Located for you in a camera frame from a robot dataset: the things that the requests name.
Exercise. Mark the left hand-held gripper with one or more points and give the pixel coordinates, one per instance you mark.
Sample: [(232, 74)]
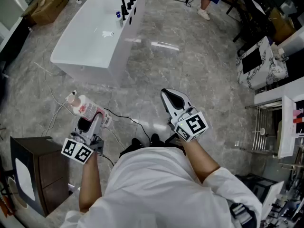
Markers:
[(82, 148)]

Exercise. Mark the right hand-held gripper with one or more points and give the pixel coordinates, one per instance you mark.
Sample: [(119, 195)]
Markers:
[(192, 127)]

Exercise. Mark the pink white plastic bottle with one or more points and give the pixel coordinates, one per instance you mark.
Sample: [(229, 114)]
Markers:
[(88, 108)]

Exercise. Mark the white bathtub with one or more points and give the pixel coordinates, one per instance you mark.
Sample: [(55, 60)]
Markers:
[(90, 32)]

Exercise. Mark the person's right forearm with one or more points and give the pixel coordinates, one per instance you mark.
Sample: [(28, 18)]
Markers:
[(199, 160)]

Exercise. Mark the person's left forearm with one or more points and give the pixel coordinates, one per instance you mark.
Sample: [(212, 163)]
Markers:
[(89, 182)]

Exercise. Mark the black curved bathtub faucet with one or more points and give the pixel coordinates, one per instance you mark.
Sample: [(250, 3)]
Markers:
[(126, 12)]

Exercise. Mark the white power strip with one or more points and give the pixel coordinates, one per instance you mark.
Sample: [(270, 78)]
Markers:
[(71, 96)]

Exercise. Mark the person's right black shoe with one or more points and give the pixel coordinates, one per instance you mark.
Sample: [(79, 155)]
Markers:
[(154, 139)]

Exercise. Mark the person's black shoe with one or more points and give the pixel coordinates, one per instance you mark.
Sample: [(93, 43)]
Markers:
[(154, 139), (136, 142)]

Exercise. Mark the person's black trousers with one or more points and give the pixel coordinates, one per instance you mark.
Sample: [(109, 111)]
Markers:
[(129, 151)]

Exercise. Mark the person's left black shoe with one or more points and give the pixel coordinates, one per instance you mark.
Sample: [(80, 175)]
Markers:
[(136, 142)]

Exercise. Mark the dark wooden cabinet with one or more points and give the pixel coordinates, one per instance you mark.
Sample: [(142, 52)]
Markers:
[(52, 170)]

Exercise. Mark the person's white shirt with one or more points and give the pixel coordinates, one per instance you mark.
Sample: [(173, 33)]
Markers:
[(154, 186)]

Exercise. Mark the metal rack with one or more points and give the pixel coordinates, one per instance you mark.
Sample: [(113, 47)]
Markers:
[(256, 136)]

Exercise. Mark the white bottle with blue cap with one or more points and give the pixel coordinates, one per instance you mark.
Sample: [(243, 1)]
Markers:
[(119, 22)]

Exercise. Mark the marble-patterned cabinet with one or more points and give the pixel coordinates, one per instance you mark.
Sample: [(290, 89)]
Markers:
[(268, 65)]

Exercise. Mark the black hand shower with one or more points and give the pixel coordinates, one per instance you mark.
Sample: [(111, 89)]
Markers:
[(122, 15)]

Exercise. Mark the black metal table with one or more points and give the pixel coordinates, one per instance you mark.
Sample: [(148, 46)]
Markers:
[(249, 11)]

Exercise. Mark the brown cardboard box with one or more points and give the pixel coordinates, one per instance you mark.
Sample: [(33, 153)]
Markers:
[(50, 6)]

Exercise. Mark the grey striped waist bag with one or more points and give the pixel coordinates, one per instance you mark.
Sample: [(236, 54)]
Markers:
[(242, 216)]

